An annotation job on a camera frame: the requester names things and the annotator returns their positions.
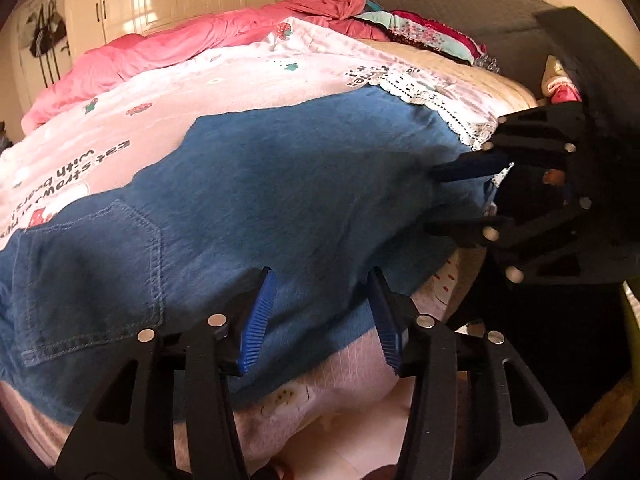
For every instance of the dark hanging bags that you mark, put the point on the dark hanging bags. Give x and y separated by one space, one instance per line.
47 35

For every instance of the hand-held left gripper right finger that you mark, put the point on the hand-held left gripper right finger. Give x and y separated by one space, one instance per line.
387 325

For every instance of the pink duvet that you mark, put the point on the pink duvet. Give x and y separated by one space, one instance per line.
175 40

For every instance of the blue denim pants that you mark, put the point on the blue denim pants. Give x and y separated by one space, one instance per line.
275 185

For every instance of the pink and white cloth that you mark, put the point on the pink and white cloth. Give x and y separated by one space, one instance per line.
560 90

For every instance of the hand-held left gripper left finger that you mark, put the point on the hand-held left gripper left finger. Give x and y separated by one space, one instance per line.
256 325

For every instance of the pink strawberry printed blanket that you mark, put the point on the pink strawberry printed blanket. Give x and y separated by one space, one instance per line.
200 80

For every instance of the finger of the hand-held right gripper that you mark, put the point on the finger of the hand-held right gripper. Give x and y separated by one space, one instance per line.
465 230
475 166

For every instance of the beige quilted bed sheet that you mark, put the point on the beige quilted bed sheet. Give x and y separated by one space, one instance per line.
475 80

